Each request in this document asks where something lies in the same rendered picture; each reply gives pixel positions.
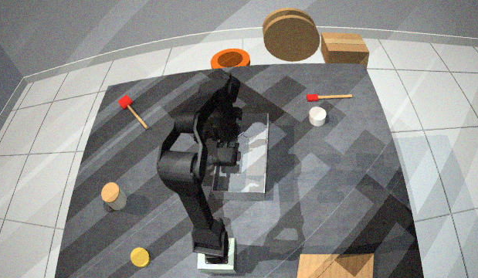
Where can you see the red mallet with wooden handle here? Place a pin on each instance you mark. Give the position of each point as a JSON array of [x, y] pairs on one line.
[[125, 102]]

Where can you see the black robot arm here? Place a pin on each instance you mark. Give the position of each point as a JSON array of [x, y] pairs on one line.
[[183, 172]]

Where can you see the white cylinder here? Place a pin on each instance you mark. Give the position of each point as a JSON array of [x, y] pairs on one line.
[[317, 116]]

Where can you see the light wooden board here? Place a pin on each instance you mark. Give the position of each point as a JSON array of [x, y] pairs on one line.
[[359, 265]]

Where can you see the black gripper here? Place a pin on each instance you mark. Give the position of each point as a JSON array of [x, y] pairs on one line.
[[225, 153]]

